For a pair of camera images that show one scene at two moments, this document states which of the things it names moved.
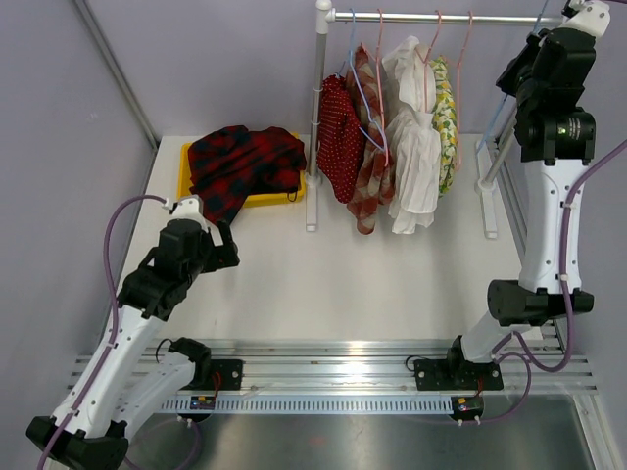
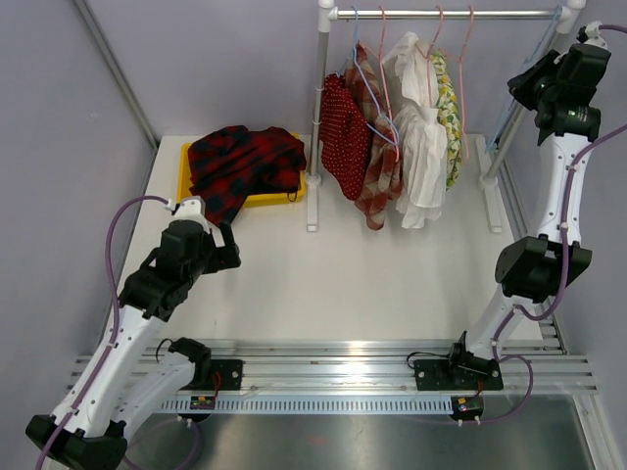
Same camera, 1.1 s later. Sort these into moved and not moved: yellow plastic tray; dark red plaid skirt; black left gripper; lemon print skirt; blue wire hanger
Moved: lemon print skirt; blue wire hanger
Not moved: yellow plastic tray; black left gripper; dark red plaid skirt
